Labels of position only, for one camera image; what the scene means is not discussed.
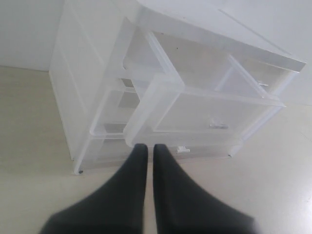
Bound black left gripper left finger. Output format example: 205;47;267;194
40;144;148;234

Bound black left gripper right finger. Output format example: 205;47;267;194
153;144;258;234

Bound wide middle drawer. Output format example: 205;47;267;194
89;78;244;139

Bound translucent plastic drawer cabinet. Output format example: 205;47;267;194
49;0;306;175

